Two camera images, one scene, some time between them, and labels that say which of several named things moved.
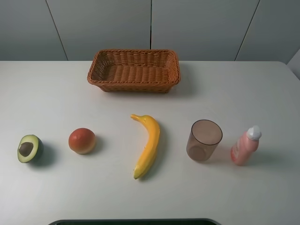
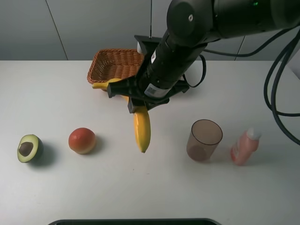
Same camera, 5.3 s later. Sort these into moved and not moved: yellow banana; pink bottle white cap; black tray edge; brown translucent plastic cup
Moved: yellow banana
Not moved: black tray edge; brown translucent plastic cup; pink bottle white cap
